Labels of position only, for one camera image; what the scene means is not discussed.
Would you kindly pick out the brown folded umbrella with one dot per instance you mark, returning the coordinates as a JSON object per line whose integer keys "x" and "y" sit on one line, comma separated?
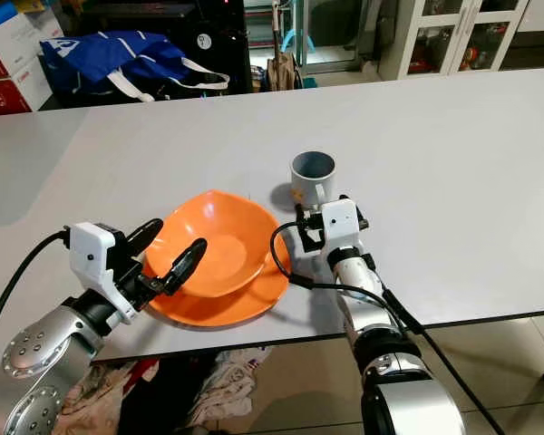
{"x": 281, "y": 68}

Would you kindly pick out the orange bowl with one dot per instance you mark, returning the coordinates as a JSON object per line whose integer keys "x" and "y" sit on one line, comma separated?
{"x": 218, "y": 236}

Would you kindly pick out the orange plate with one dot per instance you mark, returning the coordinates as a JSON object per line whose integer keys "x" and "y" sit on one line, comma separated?
{"x": 249, "y": 306}

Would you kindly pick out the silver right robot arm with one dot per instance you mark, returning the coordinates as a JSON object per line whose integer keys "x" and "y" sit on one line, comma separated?
{"x": 358, "y": 299}

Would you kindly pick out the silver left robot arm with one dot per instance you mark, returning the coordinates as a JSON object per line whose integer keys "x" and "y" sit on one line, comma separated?
{"x": 41, "y": 349}

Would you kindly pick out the red garment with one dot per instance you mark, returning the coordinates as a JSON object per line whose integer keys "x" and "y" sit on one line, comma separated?
{"x": 140, "y": 372}

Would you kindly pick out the red and white carton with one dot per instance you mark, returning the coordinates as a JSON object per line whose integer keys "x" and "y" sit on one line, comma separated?
{"x": 4, "y": 50}
{"x": 9, "y": 95}

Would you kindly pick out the white crumpled garment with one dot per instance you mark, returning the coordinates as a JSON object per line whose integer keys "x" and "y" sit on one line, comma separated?
{"x": 231, "y": 390}

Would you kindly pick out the white glass door cabinet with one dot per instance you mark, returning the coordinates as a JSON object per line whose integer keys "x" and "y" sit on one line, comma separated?
{"x": 444, "y": 41}

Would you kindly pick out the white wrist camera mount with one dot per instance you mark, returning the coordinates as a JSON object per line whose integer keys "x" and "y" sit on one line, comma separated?
{"x": 95, "y": 258}
{"x": 340, "y": 227}

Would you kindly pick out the grey mug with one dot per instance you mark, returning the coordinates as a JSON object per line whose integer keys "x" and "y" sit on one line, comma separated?
{"x": 311, "y": 186}

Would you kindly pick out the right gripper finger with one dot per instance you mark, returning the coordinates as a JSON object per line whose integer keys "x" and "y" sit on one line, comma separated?
{"x": 302, "y": 216}
{"x": 344, "y": 196}

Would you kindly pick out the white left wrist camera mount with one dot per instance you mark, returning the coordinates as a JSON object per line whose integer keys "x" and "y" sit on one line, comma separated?
{"x": 95, "y": 258}

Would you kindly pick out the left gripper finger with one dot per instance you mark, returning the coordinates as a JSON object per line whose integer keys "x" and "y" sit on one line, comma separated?
{"x": 189, "y": 267}
{"x": 147, "y": 237}

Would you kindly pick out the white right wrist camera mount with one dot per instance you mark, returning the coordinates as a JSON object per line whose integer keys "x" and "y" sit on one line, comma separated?
{"x": 340, "y": 227}

